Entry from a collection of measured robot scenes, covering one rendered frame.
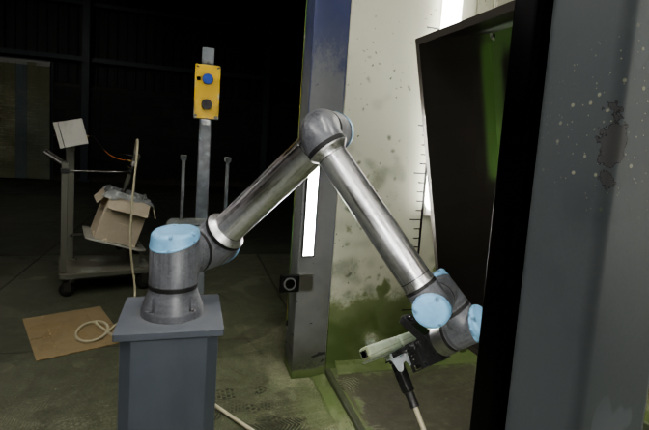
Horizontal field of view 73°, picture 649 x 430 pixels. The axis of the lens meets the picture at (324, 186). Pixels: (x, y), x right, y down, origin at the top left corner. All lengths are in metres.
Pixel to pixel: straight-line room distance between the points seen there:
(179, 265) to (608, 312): 1.27
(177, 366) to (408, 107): 1.61
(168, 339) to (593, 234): 1.29
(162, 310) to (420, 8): 1.85
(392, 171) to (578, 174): 2.09
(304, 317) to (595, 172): 2.15
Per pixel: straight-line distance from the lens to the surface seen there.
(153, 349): 1.45
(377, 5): 2.36
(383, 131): 2.29
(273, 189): 1.40
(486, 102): 1.98
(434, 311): 1.15
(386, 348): 1.50
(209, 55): 2.33
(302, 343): 2.40
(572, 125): 0.26
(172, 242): 1.41
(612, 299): 0.26
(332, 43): 2.24
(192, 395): 1.52
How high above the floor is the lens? 1.21
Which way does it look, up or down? 5 degrees down
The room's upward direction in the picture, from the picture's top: 4 degrees clockwise
